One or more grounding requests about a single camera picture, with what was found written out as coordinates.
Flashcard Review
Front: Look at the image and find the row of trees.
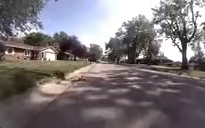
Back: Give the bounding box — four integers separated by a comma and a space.
22, 30, 88, 61

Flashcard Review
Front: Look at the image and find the tall tree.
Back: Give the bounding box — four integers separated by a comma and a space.
152, 0, 205, 71

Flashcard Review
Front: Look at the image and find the pale concrete gutter strip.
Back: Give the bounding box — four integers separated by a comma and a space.
0, 63, 96, 128

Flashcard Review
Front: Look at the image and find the brick house with white garage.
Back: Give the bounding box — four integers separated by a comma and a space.
2, 41, 60, 62

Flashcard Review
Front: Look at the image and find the grey asphalt road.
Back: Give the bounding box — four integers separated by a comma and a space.
23, 62, 205, 128

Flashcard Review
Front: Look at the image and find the pale concrete kerb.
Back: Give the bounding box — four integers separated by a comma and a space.
123, 63, 205, 83

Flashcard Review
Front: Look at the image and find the group of trees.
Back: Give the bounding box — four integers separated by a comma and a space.
104, 14, 162, 65

